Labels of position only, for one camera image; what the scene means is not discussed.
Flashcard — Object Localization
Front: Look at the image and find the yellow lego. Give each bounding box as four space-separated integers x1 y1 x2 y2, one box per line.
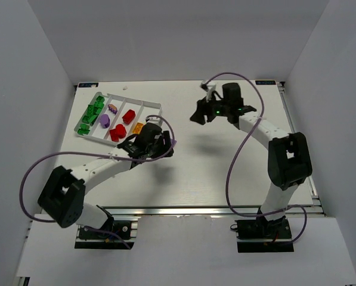
132 122 144 135

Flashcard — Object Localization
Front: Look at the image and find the red oval lego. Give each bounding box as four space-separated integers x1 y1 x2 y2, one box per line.
115 124 127 139

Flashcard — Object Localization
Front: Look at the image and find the red rectangular lego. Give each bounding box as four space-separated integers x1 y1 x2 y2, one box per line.
122 109 136 125

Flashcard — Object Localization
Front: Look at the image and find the purple oval lego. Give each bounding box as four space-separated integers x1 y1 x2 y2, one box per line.
100 114 110 129

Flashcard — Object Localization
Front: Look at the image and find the purple curved lego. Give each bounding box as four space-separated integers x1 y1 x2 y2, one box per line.
107 104 117 114

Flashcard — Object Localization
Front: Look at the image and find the small green number lego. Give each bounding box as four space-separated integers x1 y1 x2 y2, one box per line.
94 101 104 108

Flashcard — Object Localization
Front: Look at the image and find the green rectangular lego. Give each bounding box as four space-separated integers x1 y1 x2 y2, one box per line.
88 114 98 125

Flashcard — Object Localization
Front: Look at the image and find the green lego pair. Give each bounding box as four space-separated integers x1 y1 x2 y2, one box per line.
82 104 94 124

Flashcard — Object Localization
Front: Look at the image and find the red rounded lego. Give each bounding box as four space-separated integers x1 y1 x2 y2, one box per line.
109 129 119 142

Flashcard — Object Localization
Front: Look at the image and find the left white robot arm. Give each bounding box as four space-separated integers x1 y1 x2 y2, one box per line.
38 123 174 231

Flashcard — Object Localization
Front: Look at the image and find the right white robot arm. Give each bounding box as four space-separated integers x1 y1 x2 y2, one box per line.
190 82 312 228

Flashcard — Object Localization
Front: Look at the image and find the white divided sorting tray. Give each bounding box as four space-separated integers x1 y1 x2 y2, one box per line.
74 92 162 146

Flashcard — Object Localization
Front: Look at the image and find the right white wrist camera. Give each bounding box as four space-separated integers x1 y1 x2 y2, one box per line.
200 80 216 102

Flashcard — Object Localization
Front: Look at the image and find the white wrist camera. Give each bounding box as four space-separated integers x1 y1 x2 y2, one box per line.
200 80 216 102
146 115 163 126

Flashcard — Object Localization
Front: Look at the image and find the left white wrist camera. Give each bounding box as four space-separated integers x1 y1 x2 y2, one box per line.
146 115 163 126

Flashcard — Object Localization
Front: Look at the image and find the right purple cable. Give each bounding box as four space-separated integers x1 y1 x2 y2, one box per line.
204 71 308 245

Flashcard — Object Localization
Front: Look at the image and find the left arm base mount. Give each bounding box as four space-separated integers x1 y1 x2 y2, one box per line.
75 207 135 250

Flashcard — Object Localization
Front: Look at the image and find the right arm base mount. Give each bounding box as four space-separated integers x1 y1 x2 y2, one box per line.
230 219 294 253

